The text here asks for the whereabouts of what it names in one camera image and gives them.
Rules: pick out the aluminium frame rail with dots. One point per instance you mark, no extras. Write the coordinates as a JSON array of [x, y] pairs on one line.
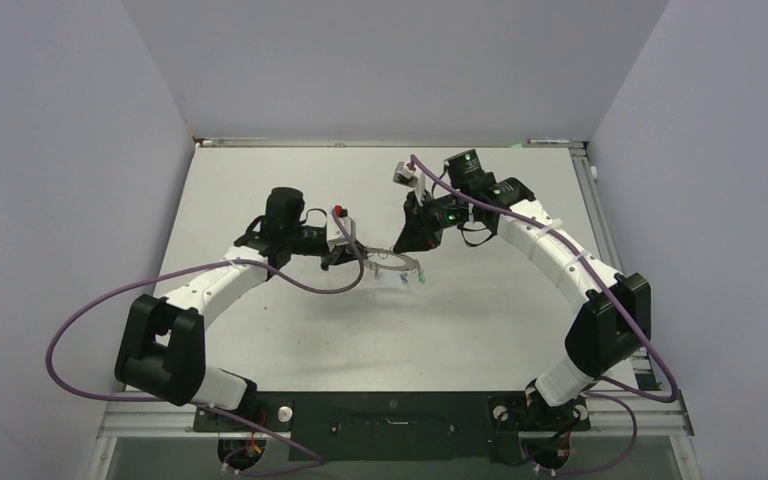
[[645, 378], [162, 420]]

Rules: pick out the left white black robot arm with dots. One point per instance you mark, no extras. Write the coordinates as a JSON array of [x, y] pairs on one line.
[[163, 348]]

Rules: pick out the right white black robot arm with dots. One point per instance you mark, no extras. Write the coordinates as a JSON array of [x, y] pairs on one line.
[[613, 311]]

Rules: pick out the red white marker pen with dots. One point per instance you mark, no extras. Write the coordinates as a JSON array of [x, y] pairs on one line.
[[548, 142]]

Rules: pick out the aluminium frame rail right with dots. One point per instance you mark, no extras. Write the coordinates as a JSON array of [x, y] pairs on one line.
[[645, 378]]

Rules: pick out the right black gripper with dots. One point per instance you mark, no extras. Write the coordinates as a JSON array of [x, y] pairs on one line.
[[415, 236]]

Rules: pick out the large metal ring disc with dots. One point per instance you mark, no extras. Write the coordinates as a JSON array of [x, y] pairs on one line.
[[382, 259]]

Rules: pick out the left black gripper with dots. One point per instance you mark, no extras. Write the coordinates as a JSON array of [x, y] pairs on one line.
[[339, 253]]

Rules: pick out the aluminium frame rail front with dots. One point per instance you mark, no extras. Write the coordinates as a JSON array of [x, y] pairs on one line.
[[162, 420]]

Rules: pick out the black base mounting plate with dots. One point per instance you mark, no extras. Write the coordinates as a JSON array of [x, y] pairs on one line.
[[501, 426]]

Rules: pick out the aluminium rail back edge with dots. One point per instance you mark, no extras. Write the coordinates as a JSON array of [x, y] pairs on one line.
[[272, 143]]

